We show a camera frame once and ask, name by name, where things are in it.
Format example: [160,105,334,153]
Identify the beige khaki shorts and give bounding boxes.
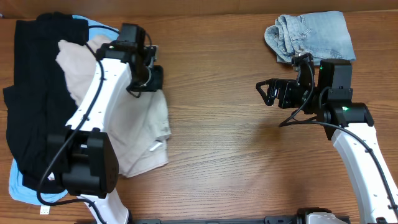
[56,34,171,177]

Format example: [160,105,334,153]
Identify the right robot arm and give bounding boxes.
[256,54,397,223]

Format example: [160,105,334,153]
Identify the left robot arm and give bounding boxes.
[36,23,164,223]

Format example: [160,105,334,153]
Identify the folded light blue jeans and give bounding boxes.
[264,11,356,65]

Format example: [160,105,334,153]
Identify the light blue t-shirt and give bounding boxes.
[9,15,118,205]

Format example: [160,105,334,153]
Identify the black garment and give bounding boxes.
[3,13,88,190]

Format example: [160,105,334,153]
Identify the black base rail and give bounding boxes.
[74,207,351,224]

